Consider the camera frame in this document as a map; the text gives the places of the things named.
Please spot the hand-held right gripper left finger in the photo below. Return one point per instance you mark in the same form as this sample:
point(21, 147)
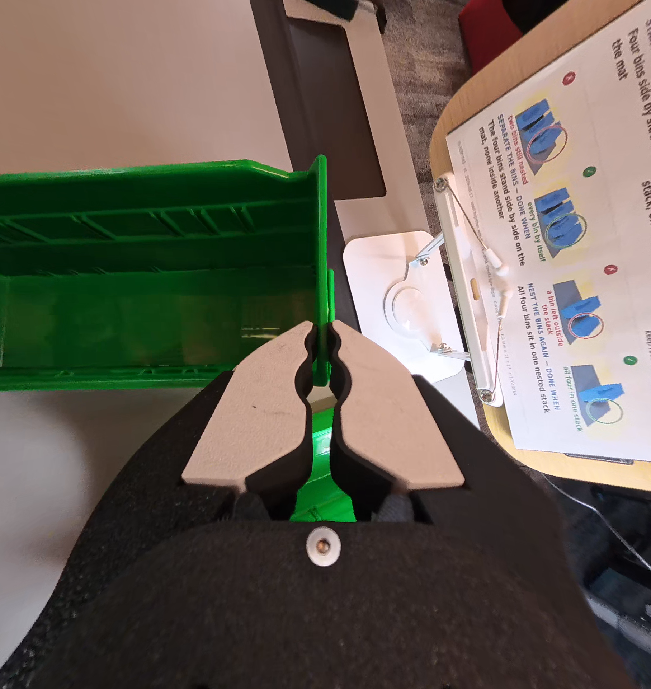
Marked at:
point(250, 420)

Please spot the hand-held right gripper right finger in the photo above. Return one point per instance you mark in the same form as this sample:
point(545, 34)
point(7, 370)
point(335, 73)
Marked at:
point(390, 425)

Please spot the green plastic storage bin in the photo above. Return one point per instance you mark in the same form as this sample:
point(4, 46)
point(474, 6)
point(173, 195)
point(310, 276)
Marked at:
point(142, 301)

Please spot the white desk edge panel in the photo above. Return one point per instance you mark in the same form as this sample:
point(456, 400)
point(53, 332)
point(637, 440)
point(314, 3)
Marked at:
point(395, 161)

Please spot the grey desk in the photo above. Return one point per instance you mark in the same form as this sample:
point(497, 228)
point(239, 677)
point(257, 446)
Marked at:
point(115, 80)

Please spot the printed instruction sheet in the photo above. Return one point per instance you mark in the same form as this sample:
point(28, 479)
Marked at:
point(599, 161)

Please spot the red fabric item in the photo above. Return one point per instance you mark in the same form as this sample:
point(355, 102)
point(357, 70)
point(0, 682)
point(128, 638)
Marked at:
point(486, 32)

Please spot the white document stand frame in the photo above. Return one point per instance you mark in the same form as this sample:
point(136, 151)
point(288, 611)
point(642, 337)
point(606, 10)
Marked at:
point(373, 269)

